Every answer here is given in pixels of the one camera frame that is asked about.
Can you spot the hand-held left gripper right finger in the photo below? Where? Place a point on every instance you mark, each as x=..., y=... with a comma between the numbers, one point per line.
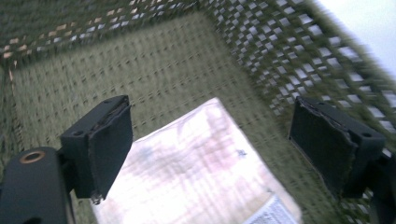
x=330, y=146

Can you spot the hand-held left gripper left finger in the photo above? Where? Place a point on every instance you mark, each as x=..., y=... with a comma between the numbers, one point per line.
x=106, y=149

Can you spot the pale yellow egg-print cloth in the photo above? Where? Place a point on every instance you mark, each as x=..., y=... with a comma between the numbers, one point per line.
x=193, y=168

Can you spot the green woven basket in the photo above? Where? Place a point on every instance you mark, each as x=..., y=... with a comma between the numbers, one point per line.
x=155, y=62

